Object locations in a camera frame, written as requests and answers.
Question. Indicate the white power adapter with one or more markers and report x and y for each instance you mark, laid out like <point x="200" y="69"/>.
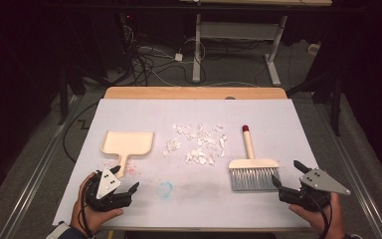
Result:
<point x="178" y="57"/>

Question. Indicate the pile of white paper scraps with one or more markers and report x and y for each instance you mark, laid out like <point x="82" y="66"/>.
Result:
<point x="200" y="142"/>

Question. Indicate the small white box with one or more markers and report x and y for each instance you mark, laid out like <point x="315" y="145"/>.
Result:
<point x="313" y="49"/>

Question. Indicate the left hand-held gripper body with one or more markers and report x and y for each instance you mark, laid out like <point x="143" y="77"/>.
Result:
<point x="107" y="186"/>

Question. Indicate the person's right hand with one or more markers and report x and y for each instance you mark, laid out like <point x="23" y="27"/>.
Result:
<point x="318" y="222"/>

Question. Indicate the cream plastic dustpan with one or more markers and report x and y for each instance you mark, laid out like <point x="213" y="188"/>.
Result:
<point x="127" y="143"/>

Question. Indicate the white metal desk frame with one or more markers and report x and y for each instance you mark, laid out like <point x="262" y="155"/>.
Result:
<point x="197" y="49"/>

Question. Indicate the black metal stand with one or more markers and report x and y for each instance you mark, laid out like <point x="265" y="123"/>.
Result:
<point x="63" y="99"/>

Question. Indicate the metal floor rail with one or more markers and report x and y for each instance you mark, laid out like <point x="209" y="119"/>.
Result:
<point x="354" y="179"/>
<point x="36" y="172"/>

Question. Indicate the person's left hand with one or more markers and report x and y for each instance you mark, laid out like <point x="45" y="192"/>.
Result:
<point x="93" y="219"/>

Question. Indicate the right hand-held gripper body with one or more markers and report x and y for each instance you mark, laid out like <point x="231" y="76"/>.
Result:
<point x="321" y="182"/>

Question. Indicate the white table cover sheet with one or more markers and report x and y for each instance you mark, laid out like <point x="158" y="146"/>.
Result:
<point x="192" y="113"/>

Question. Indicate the cream hand brush grey bristles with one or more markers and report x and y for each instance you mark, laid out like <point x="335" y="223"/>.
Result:
<point x="253" y="164"/>

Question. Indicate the wooden table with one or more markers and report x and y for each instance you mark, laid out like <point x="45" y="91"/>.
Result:
<point x="195" y="93"/>

